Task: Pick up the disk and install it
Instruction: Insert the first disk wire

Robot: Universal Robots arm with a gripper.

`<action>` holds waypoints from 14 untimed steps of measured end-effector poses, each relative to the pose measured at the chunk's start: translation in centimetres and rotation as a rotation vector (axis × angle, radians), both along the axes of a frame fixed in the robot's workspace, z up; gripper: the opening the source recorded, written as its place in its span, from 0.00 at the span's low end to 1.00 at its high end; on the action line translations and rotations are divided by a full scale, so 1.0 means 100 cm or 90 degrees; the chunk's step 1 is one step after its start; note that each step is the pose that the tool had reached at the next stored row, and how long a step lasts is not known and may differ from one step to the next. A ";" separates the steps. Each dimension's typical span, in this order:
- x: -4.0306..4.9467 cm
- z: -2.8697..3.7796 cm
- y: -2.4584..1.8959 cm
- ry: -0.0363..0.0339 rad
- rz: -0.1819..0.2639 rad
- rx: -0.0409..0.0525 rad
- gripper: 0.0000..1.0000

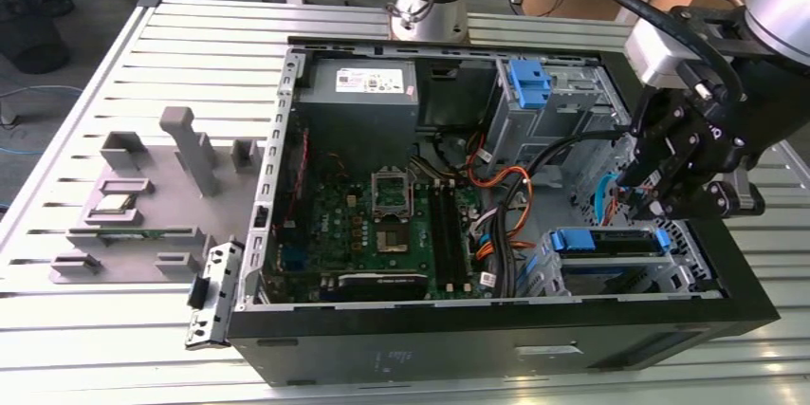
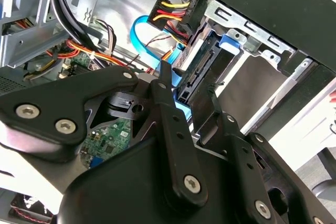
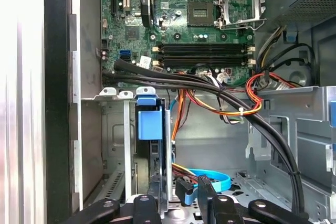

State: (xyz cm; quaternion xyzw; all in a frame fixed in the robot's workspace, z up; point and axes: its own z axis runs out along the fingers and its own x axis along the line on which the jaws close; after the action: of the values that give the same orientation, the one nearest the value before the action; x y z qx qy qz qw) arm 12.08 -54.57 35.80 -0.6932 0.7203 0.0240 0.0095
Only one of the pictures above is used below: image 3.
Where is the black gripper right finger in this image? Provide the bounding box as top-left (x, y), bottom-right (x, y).
top-left (197, 175), bottom-right (316, 224)

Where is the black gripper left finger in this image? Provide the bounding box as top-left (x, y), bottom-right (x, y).
top-left (62, 177), bottom-right (163, 224)

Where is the blue data wire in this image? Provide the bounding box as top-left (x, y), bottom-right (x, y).
top-left (175, 168), bottom-right (232, 206)

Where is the multicoloured disk power wire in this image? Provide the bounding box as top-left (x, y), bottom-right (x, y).
top-left (172, 163), bottom-right (201, 185)

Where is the hard disk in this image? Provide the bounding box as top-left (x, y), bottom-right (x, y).
top-left (134, 94), bottom-right (166, 198)

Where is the metal disk bay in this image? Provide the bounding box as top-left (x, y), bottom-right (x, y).
top-left (80, 86), bottom-right (174, 209)

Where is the metal drive cage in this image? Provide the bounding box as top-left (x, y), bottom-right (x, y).
top-left (245, 85), bottom-right (336, 224)

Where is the black RAM slot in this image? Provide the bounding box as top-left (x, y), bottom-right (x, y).
top-left (153, 48), bottom-right (257, 55)
top-left (153, 42), bottom-right (257, 49)
top-left (153, 55), bottom-right (257, 62)
top-left (153, 60), bottom-right (257, 69)

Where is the black PC case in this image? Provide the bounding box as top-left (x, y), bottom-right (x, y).
top-left (43, 0), bottom-right (336, 224)

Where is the green motherboard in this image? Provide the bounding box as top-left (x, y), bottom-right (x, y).
top-left (100, 0), bottom-right (257, 90)

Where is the metal locking lever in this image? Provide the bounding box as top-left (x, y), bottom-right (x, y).
top-left (217, 17), bottom-right (268, 31)

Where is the CPU socket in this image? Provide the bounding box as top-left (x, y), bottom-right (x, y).
top-left (187, 0), bottom-right (215, 27)

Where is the grey power supply unit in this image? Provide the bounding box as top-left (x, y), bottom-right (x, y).
top-left (270, 0), bottom-right (336, 30)

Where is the orange red wire bundle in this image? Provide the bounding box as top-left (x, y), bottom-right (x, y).
top-left (170, 71), bottom-right (302, 144)

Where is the black cable bundle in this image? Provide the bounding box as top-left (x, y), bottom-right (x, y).
top-left (101, 59), bottom-right (303, 215)

